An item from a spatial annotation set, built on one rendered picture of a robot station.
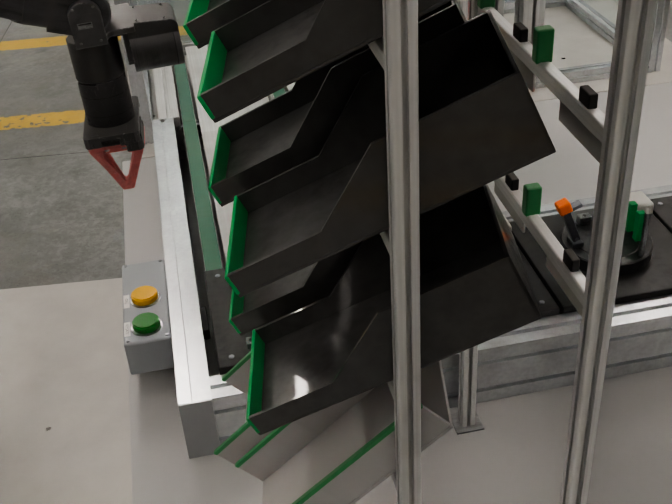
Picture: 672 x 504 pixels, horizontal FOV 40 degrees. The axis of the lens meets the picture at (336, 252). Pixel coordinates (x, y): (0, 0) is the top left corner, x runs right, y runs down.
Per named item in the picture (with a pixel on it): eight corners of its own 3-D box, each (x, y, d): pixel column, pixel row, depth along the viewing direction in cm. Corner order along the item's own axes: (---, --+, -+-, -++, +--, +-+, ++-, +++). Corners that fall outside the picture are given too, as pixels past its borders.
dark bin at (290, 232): (239, 298, 77) (190, 233, 73) (247, 215, 88) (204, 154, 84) (556, 152, 70) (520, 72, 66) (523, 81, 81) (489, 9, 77)
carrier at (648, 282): (562, 318, 135) (569, 247, 128) (504, 232, 154) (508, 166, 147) (715, 291, 138) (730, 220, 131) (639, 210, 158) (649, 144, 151)
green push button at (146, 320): (134, 341, 136) (131, 330, 135) (133, 324, 139) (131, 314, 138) (161, 336, 136) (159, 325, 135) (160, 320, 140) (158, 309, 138)
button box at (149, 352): (130, 376, 137) (122, 344, 134) (128, 294, 154) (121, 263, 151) (178, 367, 138) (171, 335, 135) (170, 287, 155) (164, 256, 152)
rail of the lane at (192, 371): (189, 459, 128) (177, 401, 122) (159, 162, 201) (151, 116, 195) (228, 451, 129) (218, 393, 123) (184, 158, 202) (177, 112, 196)
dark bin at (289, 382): (259, 436, 86) (216, 384, 82) (264, 345, 97) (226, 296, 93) (542, 318, 79) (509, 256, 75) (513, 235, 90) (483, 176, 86)
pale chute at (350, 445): (261, 576, 97) (227, 559, 95) (265, 480, 108) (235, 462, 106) (454, 428, 85) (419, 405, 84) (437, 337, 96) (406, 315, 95)
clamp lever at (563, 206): (572, 245, 142) (558, 208, 138) (567, 238, 144) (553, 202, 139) (593, 234, 142) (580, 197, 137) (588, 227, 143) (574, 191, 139)
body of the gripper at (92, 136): (140, 108, 117) (128, 53, 113) (142, 145, 109) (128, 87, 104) (89, 116, 116) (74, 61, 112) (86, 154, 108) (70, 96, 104)
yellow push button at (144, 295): (133, 312, 141) (130, 302, 140) (132, 297, 145) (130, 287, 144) (159, 308, 142) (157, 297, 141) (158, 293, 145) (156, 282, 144)
